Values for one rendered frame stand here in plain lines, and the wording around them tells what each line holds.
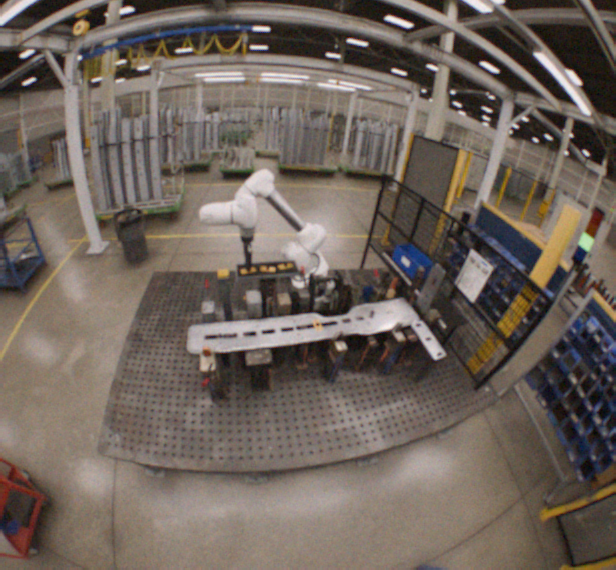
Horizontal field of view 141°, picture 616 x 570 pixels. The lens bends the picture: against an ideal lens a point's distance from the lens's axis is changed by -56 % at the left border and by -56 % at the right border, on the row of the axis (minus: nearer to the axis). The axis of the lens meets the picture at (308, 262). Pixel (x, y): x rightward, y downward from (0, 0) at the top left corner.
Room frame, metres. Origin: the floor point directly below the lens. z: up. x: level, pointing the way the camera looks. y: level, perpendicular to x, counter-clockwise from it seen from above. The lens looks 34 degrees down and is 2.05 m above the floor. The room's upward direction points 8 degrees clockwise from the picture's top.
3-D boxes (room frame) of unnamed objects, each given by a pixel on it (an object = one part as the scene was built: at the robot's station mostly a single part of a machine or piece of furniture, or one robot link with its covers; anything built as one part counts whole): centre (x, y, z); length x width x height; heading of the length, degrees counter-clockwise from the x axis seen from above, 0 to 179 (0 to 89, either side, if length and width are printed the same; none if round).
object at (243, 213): (1.12, 0.35, 1.54); 0.13 x 0.11 x 0.16; 110
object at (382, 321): (0.91, -0.08, 1.00); 1.38 x 0.22 x 0.02; 110
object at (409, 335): (0.94, -0.67, 0.84); 0.11 x 0.10 x 0.28; 20
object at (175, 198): (3.93, 3.59, 0.88); 1.93 x 1.01 x 1.76; 110
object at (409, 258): (1.60, -0.81, 1.09); 0.30 x 0.17 x 0.13; 26
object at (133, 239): (2.53, 2.60, 0.36); 0.54 x 0.50 x 0.73; 14
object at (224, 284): (1.08, 0.48, 0.92); 0.08 x 0.08 x 0.44; 20
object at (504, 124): (4.10, -3.39, 1.64); 0.91 x 0.36 x 3.28; 14
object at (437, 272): (1.17, -0.79, 1.17); 0.12 x 0.01 x 0.34; 20
